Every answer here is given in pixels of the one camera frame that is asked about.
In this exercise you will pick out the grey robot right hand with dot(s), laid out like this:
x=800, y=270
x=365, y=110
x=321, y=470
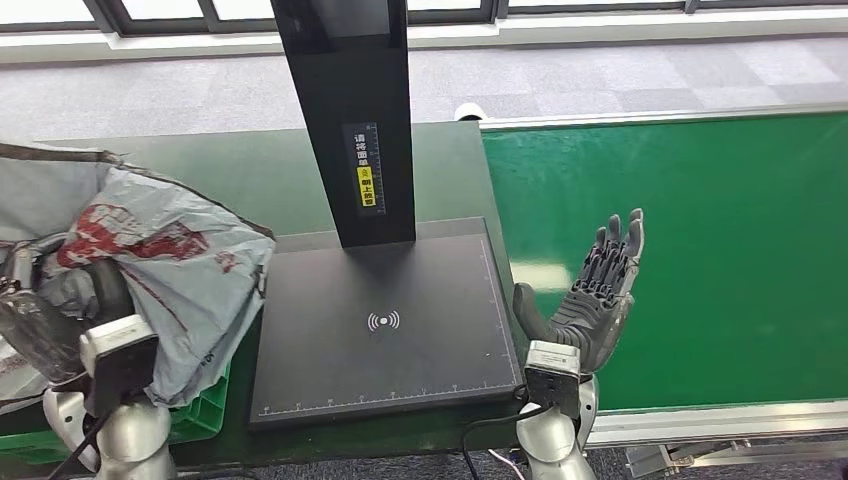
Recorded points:
x=593, y=311

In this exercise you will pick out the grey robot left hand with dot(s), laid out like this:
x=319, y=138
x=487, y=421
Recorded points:
x=40, y=324

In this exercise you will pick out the long grey parcel red print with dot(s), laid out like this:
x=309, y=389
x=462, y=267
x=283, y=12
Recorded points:
x=179, y=265

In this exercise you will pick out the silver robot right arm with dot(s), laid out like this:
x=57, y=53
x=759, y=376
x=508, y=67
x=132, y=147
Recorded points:
x=553, y=437

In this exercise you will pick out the green conveyor belt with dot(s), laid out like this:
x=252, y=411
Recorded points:
x=729, y=232

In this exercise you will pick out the green plastic crate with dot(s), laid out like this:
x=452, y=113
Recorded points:
x=192, y=417

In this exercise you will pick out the white round object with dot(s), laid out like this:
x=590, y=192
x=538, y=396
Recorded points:
x=470, y=110

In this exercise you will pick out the black yellow column label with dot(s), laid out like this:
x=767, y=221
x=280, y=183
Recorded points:
x=364, y=169

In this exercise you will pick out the dark green table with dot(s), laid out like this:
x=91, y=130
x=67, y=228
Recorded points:
x=265, y=172

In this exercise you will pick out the black scanner column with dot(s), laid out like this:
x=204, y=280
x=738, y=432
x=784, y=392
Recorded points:
x=344, y=79

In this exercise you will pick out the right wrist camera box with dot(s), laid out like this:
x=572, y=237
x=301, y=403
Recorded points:
x=553, y=374

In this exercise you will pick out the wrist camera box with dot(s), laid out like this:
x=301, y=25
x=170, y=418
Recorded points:
x=553, y=374
x=122, y=351

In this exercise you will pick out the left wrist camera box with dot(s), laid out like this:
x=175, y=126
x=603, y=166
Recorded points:
x=122, y=351

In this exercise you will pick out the aluminium conveyor frame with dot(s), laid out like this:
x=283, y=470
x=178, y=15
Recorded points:
x=696, y=424

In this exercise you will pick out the black scanner base plate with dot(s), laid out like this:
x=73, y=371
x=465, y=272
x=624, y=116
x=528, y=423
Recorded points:
x=397, y=358

